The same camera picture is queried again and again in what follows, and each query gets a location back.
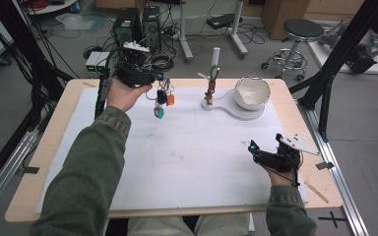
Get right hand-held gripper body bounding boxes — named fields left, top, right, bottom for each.
left=253, top=133, right=322, bottom=174

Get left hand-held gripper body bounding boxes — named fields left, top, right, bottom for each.
left=114, top=40, right=158, bottom=89

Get bunch of colourful key tags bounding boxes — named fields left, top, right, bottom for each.
left=145, top=77, right=176, bottom=120

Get white key stand with post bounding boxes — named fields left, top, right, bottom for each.
left=198, top=46, right=267, bottom=122

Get brown strap keychain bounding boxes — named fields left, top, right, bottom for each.
left=204, top=64, right=221, bottom=106

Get person's right hand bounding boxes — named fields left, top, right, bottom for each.
left=263, top=163, right=299, bottom=188

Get person's left hand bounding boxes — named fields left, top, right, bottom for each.
left=105, top=76, right=154, bottom=113

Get white power supply box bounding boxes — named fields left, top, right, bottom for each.
left=85, top=50, right=102, bottom=75
left=95, top=51, right=112, bottom=75

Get light wooden table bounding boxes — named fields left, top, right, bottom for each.
left=4, top=78, right=345, bottom=224

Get large black computer tower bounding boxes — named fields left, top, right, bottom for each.
left=112, top=7, right=144, bottom=48

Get slim black computer tower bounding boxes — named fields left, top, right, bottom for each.
left=141, top=5, right=162, bottom=53

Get black tape piece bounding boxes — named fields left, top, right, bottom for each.
left=315, top=161, right=336, bottom=171

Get thin wooden stick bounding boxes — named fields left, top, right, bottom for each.
left=304, top=181, right=330, bottom=205

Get white desk leg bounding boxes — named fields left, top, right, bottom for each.
left=227, top=0, right=249, bottom=60
left=176, top=0, right=194, bottom=64

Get white ceramic bowl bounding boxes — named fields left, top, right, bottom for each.
left=233, top=76, right=272, bottom=111

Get white foam mat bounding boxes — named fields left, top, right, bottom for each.
left=34, top=86, right=310, bottom=214

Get clear plastic sheet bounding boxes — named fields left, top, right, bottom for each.
left=54, top=12, right=108, bottom=33

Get flat black device on floor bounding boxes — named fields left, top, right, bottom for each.
left=206, top=13, right=244, bottom=30

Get black round wheeled stool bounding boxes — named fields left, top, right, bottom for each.
left=260, top=18, right=325, bottom=83

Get person's legs in light trousers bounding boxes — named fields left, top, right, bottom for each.
left=126, top=212, right=251, bottom=236

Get round white table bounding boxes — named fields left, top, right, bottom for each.
left=24, top=0, right=81, bottom=16

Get brown cardboard box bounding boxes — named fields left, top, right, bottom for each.
left=261, top=0, right=311, bottom=41

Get coil of black cable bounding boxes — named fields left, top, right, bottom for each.
left=149, top=52, right=175, bottom=73

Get thin black right gripper cable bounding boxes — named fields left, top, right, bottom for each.
left=263, top=148, right=303, bottom=189

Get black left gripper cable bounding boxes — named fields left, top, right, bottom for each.
left=94, top=46, right=127, bottom=120

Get aluminium rail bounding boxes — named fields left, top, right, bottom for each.
left=0, top=131, right=39, bottom=224
left=296, top=99, right=371, bottom=236

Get black metal frame post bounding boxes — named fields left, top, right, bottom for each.
left=288, top=0, right=378, bottom=143

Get black metal frame with cables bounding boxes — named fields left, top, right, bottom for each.
left=0, top=0, right=75, bottom=198

